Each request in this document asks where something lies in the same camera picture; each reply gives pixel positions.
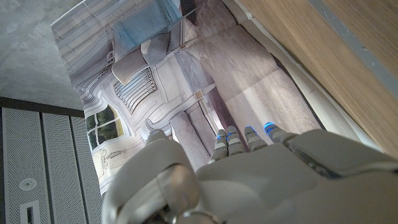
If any grey perforated metal panel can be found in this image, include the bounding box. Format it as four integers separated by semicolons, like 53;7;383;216
0;96;103;224

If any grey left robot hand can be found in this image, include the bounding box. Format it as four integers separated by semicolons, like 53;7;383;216
101;122;398;224

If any printed living room backdrop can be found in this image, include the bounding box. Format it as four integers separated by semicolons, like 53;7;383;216
51;0;382;195

